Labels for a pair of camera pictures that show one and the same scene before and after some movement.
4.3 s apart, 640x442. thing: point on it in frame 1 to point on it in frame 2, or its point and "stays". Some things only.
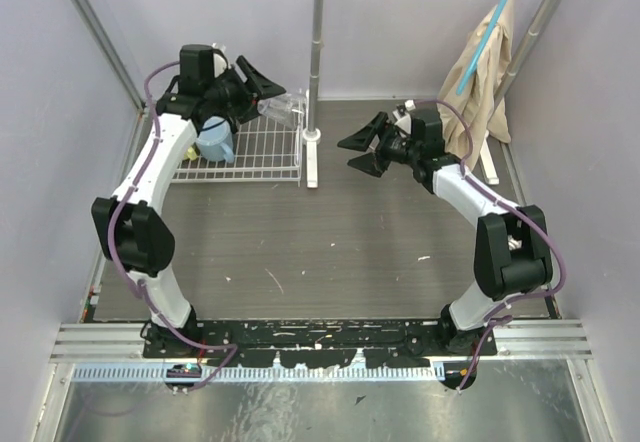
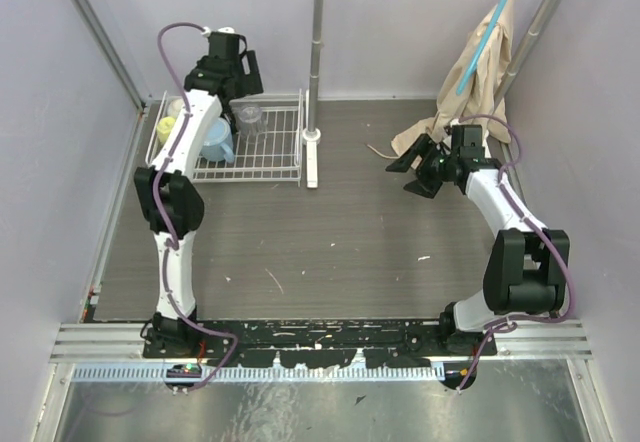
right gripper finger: x=369 y=163 to x=424 y=188
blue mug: x=214 y=140 stays
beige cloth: x=480 y=94 stays
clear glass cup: x=277 y=107 to x=249 y=120
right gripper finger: x=363 y=138 to x=411 y=159
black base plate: x=337 y=343 stays
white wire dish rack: x=265 y=151 stays
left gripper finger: x=262 y=85 to x=251 y=70
